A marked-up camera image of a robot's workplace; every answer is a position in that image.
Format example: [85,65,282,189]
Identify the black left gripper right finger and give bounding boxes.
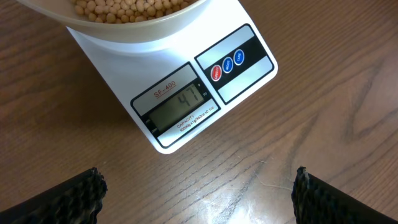
[291,167,397,224]

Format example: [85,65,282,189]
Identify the white digital kitchen scale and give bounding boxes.
[71,0,278,154]

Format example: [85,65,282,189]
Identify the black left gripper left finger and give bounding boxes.
[1,167,108,224]

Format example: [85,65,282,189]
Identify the soybeans in bowl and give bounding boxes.
[70,0,195,24]

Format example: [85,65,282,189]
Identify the beige bowl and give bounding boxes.
[18,0,210,44]

